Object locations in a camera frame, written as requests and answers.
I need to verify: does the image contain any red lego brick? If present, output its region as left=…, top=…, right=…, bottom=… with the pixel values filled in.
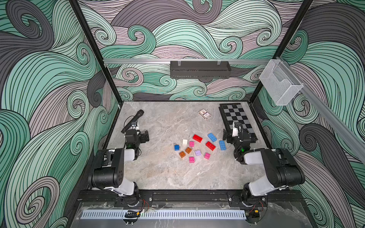
left=193, top=135, right=202, bottom=143
left=205, top=142, right=216, bottom=151

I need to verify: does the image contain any lilac lego brick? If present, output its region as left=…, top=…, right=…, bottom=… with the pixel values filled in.
left=194, top=150, right=202, bottom=156

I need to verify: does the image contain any small blue lego brick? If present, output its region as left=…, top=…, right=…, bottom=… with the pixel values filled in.
left=174, top=144, right=180, bottom=151

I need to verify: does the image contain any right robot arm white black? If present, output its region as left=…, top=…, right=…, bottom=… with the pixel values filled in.
left=222, top=128, right=305, bottom=202

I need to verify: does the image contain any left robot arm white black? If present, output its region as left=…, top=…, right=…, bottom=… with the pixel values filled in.
left=88, top=129, right=149, bottom=198

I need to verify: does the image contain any light blue lego brick right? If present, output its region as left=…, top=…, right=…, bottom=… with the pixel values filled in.
left=219, top=140, right=227, bottom=151

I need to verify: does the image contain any light blue lego brick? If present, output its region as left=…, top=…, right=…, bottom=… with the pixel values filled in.
left=207, top=133, right=217, bottom=142
left=219, top=140, right=227, bottom=151

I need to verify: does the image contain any light blue lego brick upper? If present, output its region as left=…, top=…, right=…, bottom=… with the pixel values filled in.
left=207, top=133, right=217, bottom=142

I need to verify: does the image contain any pink lego brick right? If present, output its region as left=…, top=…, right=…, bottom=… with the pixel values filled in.
left=204, top=153, right=211, bottom=160

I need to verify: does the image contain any orange lego brick lower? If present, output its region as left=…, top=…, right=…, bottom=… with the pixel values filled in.
left=179, top=152, right=186, bottom=159

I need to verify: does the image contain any orange lego brick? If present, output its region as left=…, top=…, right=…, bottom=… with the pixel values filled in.
left=185, top=147, right=192, bottom=154
left=179, top=152, right=186, bottom=159

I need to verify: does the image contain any orange lego brick upper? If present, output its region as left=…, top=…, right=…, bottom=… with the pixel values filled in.
left=185, top=147, right=192, bottom=154

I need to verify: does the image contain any black microphone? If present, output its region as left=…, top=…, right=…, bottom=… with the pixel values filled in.
left=121, top=110, right=144, bottom=134

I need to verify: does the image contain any black grey chessboard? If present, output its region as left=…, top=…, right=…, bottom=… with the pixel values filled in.
left=219, top=103, right=258, bottom=143

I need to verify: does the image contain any playing card box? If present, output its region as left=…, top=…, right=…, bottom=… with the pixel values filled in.
left=198, top=109, right=211, bottom=120

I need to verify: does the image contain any clear plastic wall bin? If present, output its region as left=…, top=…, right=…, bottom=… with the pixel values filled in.
left=259, top=59, right=303, bottom=106

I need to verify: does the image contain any black wall tray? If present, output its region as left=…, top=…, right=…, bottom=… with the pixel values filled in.
left=170, top=61, right=232, bottom=80

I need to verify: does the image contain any aluminium rail back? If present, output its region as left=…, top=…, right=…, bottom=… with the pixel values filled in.
left=103, top=58, right=271, bottom=65

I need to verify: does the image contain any aluminium rail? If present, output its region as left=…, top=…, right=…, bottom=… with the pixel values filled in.
left=276, top=56, right=365, bottom=156
left=103, top=58, right=271, bottom=65

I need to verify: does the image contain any white slotted cable duct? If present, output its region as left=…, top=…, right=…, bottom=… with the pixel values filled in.
left=80, top=210, right=246, bottom=220

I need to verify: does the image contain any aluminium rail right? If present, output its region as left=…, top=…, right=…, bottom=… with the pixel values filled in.
left=276, top=56, right=365, bottom=156

